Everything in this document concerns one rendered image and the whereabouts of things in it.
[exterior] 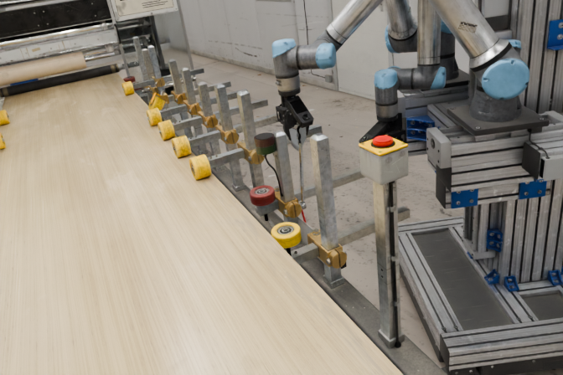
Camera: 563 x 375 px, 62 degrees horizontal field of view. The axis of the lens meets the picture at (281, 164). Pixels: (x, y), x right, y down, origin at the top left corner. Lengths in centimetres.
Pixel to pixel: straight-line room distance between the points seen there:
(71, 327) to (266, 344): 45
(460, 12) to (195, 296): 97
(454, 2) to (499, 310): 124
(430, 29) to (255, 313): 108
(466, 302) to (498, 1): 115
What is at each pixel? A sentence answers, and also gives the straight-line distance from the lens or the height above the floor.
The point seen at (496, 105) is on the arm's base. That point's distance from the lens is 155.
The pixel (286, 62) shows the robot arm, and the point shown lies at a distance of 145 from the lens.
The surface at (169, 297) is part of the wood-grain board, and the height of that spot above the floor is 90.
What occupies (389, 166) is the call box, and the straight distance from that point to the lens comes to 93.
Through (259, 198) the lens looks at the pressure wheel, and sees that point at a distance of 146.
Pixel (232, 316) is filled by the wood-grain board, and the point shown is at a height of 90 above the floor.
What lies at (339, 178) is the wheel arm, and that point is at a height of 86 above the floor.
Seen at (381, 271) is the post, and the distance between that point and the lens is 110.
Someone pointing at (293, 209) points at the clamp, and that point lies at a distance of 147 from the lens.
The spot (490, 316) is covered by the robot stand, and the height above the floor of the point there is 21.
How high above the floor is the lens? 159
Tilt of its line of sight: 24 degrees down
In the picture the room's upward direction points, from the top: 8 degrees counter-clockwise
